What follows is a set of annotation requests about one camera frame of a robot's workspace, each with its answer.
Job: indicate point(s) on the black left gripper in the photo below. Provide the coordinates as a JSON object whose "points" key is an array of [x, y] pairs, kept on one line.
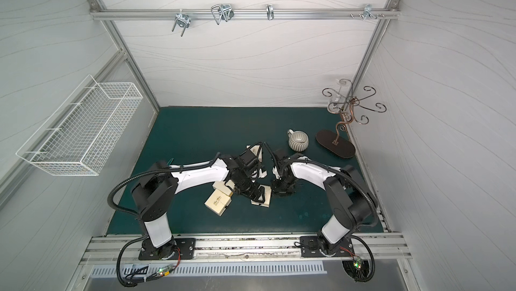
{"points": [[250, 186]]}

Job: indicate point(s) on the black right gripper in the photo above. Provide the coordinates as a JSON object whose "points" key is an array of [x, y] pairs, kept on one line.
{"points": [[281, 184]]}

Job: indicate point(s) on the cream drawer jewelry box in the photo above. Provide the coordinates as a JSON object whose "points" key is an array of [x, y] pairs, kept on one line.
{"points": [[261, 171]]}

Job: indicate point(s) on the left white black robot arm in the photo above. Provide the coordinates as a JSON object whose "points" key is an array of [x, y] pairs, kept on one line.
{"points": [[154, 193]]}

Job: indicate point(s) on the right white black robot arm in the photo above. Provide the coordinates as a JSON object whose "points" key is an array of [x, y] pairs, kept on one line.
{"points": [[352, 203]]}

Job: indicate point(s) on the metal jewelry stand dark base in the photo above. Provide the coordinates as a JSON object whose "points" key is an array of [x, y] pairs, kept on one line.
{"points": [[344, 106]]}

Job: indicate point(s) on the grey ribbed ceramic mug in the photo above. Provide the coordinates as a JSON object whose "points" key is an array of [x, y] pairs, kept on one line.
{"points": [[298, 141]]}

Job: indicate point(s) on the metal clamp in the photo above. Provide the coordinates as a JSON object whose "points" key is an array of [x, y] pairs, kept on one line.
{"points": [[368, 14], [270, 12], [222, 12], [182, 21]]}

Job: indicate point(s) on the aluminium crossbar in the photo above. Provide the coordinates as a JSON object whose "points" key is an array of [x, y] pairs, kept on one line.
{"points": [[240, 14]]}

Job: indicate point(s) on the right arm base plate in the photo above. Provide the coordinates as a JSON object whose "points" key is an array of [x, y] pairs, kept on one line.
{"points": [[314, 246]]}

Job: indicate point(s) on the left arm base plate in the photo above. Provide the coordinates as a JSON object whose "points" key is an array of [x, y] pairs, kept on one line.
{"points": [[176, 248]]}

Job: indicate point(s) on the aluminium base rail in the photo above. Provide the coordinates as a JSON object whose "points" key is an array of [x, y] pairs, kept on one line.
{"points": [[218, 248]]}

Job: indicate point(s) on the white slotted cable duct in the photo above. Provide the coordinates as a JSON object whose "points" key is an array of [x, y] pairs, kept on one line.
{"points": [[264, 268]]}

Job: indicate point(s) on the white wire basket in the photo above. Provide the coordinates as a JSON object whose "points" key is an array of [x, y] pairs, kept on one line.
{"points": [[79, 136]]}

